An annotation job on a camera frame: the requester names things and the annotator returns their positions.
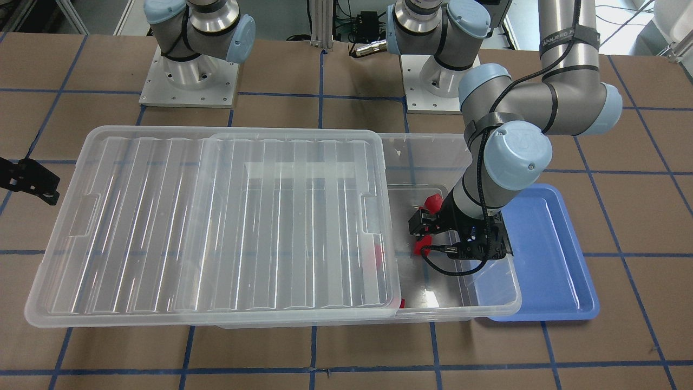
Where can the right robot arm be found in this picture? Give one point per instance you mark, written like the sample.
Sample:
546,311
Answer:
192,37

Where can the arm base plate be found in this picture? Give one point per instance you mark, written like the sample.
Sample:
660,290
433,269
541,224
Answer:
204,82
430,88

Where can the blue plastic tray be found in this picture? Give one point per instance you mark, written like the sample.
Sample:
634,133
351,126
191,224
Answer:
553,277

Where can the clear plastic storage box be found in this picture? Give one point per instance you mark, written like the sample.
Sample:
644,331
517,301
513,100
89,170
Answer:
433,292

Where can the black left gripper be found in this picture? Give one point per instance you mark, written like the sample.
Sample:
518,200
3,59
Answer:
451,221

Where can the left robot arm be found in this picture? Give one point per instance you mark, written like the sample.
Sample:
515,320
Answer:
507,121

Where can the red block from tray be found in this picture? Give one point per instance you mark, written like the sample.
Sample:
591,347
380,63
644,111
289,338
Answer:
422,245

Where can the clear plastic box lid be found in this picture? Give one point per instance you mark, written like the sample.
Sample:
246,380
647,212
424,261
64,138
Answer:
124,248

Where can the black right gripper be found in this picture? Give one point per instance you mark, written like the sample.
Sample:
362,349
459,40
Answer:
30,177

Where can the aluminium frame post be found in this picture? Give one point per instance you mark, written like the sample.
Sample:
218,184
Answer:
321,19

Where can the black power adapter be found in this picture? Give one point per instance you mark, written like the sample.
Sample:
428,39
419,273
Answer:
368,27

